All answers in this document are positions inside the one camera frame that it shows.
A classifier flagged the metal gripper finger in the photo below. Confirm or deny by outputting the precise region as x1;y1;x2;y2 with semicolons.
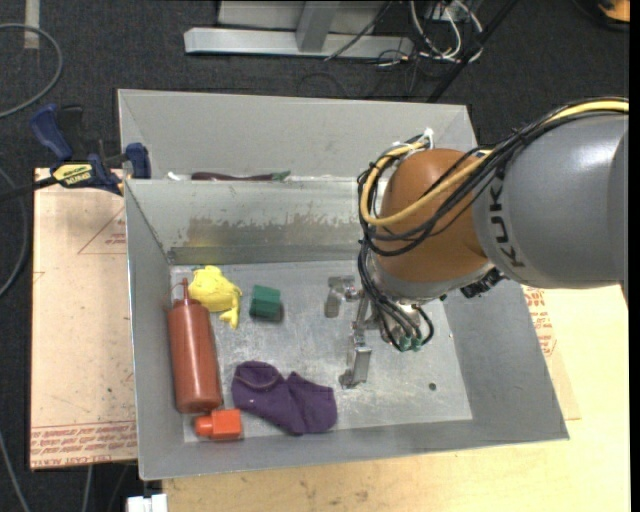
339;335;374;390
324;275;359;319

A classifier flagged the grey metal bin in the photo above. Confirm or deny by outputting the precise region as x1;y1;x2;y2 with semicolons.
117;88;571;482

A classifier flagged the green block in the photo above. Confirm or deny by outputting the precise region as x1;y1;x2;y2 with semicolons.
248;284;283;322

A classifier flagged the purple sock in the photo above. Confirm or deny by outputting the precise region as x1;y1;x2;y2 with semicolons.
230;360;339;437

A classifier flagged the yellow toy animal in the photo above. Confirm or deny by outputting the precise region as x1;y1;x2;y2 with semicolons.
187;265;244;331

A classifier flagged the orange block with round cap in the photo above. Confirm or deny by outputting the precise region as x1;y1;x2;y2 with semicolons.
193;407;245;443

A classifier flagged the red-brown squeeze bottle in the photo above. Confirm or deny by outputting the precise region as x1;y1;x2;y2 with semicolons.
162;277;224;416

